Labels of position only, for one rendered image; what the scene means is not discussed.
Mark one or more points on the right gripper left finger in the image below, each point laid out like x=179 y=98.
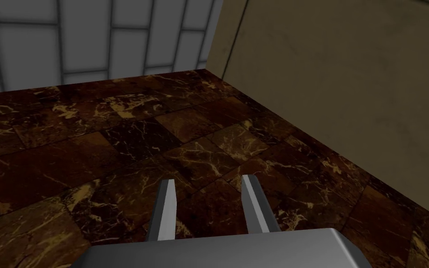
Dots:
x=164 y=212

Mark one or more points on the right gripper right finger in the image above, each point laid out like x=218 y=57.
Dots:
x=258 y=208

